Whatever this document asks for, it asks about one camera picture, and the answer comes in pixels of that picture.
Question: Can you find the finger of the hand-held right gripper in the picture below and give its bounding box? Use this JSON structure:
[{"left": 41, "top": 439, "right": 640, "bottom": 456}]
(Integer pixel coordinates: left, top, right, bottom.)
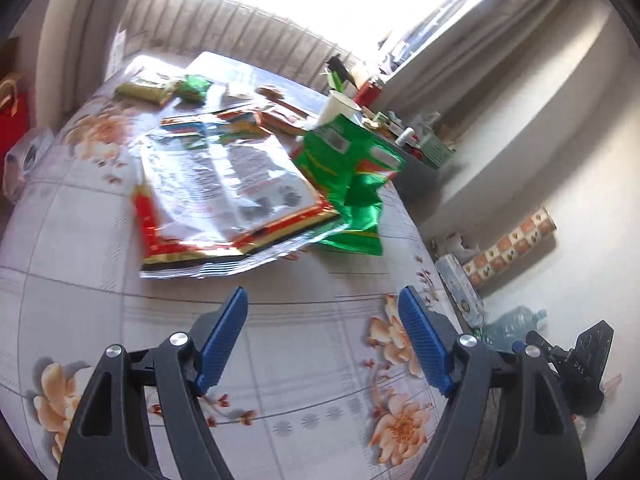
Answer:
[{"left": 522, "top": 331, "right": 569, "bottom": 367}]

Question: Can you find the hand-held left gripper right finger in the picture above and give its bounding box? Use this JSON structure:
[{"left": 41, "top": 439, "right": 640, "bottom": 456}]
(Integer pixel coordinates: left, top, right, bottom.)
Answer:
[{"left": 397, "top": 285, "right": 588, "bottom": 480}]

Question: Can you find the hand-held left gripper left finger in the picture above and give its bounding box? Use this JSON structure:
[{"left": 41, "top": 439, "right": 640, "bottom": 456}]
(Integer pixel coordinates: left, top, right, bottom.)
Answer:
[{"left": 57, "top": 286, "right": 249, "bottom": 480}]

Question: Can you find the large silver red snack bag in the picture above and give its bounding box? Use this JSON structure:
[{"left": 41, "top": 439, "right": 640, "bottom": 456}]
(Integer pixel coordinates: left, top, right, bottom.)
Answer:
[{"left": 131, "top": 110, "right": 346, "bottom": 280}]

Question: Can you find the clear plastic water bottle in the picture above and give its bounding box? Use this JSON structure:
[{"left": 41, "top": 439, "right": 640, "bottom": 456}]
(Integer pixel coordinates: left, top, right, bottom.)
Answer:
[{"left": 472, "top": 305, "right": 549, "bottom": 353}]

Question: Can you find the white plastic bag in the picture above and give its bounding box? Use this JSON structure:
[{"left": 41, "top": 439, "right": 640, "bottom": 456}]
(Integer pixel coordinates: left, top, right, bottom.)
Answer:
[{"left": 431, "top": 232, "right": 482, "bottom": 261}]

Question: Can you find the tile patterned roll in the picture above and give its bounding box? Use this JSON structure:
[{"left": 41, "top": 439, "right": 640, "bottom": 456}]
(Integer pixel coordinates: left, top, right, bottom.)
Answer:
[{"left": 461, "top": 206, "right": 557, "bottom": 290}]

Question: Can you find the green snack bag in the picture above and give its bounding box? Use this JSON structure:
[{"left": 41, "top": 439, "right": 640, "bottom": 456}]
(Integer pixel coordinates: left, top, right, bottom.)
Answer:
[{"left": 292, "top": 115, "right": 407, "bottom": 257}]

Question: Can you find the green plastic basket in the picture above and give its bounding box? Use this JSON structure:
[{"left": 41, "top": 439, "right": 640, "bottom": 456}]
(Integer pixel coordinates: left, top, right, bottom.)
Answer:
[{"left": 417, "top": 127, "right": 457, "bottom": 167}]

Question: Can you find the orange snack packet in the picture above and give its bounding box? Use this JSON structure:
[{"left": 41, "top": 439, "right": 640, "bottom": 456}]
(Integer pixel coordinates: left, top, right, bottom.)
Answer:
[{"left": 260, "top": 105, "right": 313, "bottom": 137}]

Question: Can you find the white paper cup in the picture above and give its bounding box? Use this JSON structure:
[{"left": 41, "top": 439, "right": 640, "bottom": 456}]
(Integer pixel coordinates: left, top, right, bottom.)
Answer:
[{"left": 317, "top": 90, "right": 362, "bottom": 128}]

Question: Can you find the small green snack packet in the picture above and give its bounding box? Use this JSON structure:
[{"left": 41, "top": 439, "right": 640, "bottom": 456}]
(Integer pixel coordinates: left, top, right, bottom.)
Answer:
[{"left": 176, "top": 75, "right": 212, "bottom": 105}]

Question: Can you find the yellow green snack packet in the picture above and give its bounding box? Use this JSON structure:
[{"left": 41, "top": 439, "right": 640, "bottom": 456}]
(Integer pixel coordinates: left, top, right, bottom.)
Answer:
[{"left": 114, "top": 72, "right": 178, "bottom": 107}]

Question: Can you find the clear plastic bag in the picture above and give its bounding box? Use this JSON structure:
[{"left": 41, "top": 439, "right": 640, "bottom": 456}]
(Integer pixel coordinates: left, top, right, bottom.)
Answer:
[{"left": 4, "top": 127, "right": 55, "bottom": 203}]

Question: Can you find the black object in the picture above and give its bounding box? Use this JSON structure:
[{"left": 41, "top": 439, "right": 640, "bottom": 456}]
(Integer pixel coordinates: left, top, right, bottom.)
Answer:
[{"left": 324, "top": 55, "right": 358, "bottom": 86}]

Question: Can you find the red gift bag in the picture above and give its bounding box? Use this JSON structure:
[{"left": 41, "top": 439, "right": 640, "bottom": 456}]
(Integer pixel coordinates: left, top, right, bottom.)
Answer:
[{"left": 0, "top": 74, "right": 32, "bottom": 166}]

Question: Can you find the grey curtain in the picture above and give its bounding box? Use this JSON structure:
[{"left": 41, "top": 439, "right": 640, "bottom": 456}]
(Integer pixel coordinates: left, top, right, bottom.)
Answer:
[
  {"left": 37, "top": 0, "right": 146, "bottom": 116},
  {"left": 380, "top": 0, "right": 576, "bottom": 126}
]

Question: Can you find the metal window railing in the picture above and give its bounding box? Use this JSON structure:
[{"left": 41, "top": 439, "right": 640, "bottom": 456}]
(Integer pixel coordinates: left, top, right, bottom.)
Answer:
[{"left": 120, "top": 0, "right": 371, "bottom": 91}]

